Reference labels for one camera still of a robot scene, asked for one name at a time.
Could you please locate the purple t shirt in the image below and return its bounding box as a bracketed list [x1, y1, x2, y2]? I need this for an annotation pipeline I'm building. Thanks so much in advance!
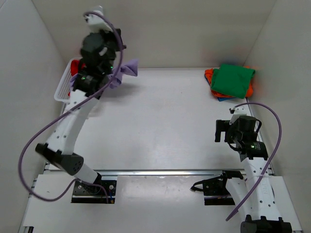
[69, 58, 139, 89]

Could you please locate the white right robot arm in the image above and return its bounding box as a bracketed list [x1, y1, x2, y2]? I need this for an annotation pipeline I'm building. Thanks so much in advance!
[215, 115, 292, 233]

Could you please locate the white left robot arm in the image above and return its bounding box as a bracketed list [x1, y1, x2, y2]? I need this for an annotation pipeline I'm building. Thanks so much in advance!
[35, 30, 123, 193]

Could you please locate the blue folded t shirt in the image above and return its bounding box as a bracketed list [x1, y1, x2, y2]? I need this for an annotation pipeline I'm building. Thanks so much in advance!
[204, 75, 234, 102]

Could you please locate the red t shirt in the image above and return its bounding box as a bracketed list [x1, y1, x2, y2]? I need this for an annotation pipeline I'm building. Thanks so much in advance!
[69, 59, 80, 91]

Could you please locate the green folded t shirt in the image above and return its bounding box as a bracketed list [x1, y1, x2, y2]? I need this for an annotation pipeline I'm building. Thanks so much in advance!
[210, 63, 256, 99]

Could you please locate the orange folded t shirt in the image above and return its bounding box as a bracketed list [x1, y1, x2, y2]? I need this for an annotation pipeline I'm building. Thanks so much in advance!
[204, 66, 257, 99]

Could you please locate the white plastic basket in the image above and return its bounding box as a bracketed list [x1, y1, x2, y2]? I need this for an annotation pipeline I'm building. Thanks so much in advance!
[54, 57, 81, 104]

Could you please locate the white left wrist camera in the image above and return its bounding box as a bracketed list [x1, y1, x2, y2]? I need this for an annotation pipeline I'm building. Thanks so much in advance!
[84, 5, 112, 33]

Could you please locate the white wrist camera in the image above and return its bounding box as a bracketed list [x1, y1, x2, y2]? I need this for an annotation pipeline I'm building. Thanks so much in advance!
[84, 5, 112, 33]
[229, 107, 247, 125]

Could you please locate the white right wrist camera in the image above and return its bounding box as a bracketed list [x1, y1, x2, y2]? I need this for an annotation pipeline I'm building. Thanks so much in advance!
[229, 107, 247, 125]

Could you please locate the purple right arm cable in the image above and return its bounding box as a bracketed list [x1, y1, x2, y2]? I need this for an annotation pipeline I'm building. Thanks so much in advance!
[204, 102, 283, 221]

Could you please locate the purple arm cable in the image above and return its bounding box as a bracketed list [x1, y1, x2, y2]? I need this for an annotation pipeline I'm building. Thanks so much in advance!
[18, 12, 125, 204]
[204, 102, 283, 221]

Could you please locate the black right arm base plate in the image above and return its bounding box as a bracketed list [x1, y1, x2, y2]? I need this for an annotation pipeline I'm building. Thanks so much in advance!
[190, 170, 243, 206]

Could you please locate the aluminium table edge rail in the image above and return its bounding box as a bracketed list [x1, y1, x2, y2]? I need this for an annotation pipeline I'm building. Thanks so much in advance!
[43, 169, 275, 177]

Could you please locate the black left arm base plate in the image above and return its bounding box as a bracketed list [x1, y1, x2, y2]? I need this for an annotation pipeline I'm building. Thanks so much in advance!
[71, 178, 117, 204]

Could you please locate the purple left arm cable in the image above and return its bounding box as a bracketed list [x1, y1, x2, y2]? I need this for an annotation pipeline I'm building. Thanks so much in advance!
[18, 12, 125, 204]

